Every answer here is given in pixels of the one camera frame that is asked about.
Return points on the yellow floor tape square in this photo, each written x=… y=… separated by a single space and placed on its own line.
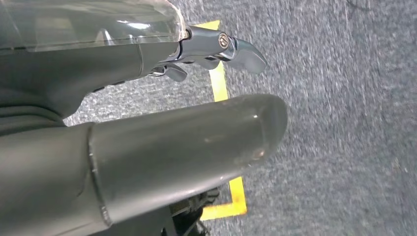
x=218 y=81

